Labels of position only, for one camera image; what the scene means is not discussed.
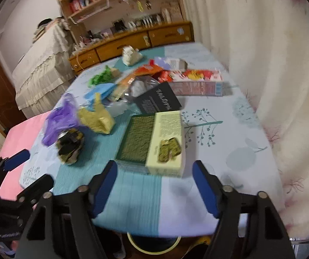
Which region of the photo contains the purple tissue plastic bag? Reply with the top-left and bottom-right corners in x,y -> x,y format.
42,93 -> 80,147

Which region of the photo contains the green yellow cardboard box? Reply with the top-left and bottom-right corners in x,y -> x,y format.
115,111 -> 185,178

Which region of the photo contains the clear plastic bag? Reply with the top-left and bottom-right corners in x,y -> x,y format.
107,76 -> 159,118

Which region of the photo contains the blue face mask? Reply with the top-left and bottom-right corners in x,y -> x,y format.
84,83 -> 116,102

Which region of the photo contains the green paper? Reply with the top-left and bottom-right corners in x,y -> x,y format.
88,66 -> 113,87

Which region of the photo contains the orange foil snack bag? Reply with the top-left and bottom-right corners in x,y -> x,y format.
109,64 -> 163,101

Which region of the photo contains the red cardboard piece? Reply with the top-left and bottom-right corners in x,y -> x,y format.
149,58 -> 173,83

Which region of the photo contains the red pink milk carton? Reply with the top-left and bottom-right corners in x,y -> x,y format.
167,69 -> 224,96

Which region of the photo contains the white paper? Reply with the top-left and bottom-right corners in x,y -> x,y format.
122,46 -> 143,67

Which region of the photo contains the purple white carton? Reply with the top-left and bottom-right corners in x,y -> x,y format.
154,57 -> 188,71

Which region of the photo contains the round blue trash bin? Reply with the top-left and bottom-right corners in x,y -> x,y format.
127,233 -> 182,256

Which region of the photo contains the black yellow crumpled wrapper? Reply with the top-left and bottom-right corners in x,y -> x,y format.
56,128 -> 85,165

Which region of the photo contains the brown wooden door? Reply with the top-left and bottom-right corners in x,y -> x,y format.
0,63 -> 26,134

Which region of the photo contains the yellow crumpled paper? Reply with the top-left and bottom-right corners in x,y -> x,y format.
77,93 -> 115,134

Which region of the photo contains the patterned blue white tablecloth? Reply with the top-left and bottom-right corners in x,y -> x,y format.
19,42 -> 285,238

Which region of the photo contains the tan crumpled paper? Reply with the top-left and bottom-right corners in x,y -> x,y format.
110,68 -> 121,78

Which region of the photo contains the wooden bookshelf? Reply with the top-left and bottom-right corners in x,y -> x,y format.
58,0 -> 187,43

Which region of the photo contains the floral cream curtain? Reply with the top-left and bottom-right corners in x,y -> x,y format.
183,0 -> 309,238

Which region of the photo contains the wooden drawer cabinet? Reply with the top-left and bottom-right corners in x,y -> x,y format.
69,21 -> 194,75

